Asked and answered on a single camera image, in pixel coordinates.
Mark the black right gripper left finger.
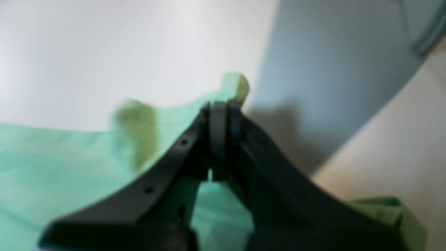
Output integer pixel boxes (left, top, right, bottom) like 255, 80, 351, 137
38, 103, 210, 251

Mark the light green T-shirt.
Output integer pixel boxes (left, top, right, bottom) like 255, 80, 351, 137
1, 73, 428, 251

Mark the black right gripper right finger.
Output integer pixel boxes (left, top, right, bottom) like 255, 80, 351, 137
211, 101, 408, 251

